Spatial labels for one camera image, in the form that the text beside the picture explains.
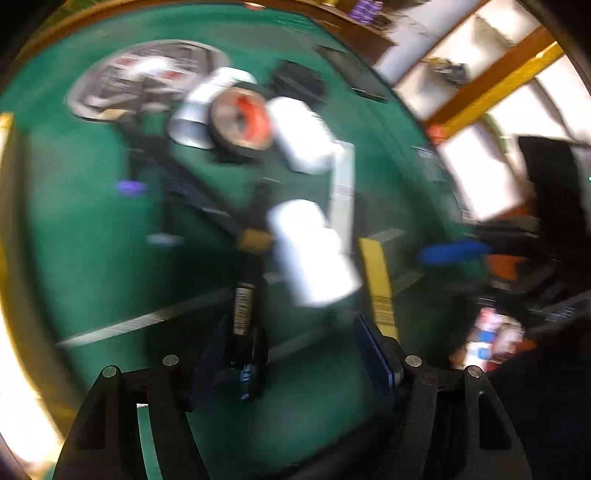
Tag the black pen with gold band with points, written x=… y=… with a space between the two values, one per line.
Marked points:
x=244 y=304

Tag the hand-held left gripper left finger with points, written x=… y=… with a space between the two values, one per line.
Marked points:
x=210 y=369

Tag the black rectangular tray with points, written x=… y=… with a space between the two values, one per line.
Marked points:
x=353 y=71

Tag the small purple object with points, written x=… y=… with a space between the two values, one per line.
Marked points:
x=130 y=188

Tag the wooden table rim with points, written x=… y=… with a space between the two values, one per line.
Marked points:
x=323 y=25

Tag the octagonal grey game board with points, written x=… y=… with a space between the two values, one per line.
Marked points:
x=115 y=74

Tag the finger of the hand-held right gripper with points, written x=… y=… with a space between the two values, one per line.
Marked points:
x=450 y=254

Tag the purple boxes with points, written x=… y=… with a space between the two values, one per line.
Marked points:
x=364 y=10

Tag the white flat strip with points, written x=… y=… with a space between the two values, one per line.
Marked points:
x=344 y=194

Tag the colourful printed packet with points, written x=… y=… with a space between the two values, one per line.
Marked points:
x=489 y=337

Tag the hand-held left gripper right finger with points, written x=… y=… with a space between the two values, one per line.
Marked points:
x=375 y=364

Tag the orange shelf frame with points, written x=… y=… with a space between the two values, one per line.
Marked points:
x=498 y=76

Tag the tape roll with orange core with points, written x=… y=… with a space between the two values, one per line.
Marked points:
x=242 y=122

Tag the yellow ruler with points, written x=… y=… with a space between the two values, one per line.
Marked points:
x=378 y=281

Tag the silver tape roll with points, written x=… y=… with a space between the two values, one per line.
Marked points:
x=198 y=108

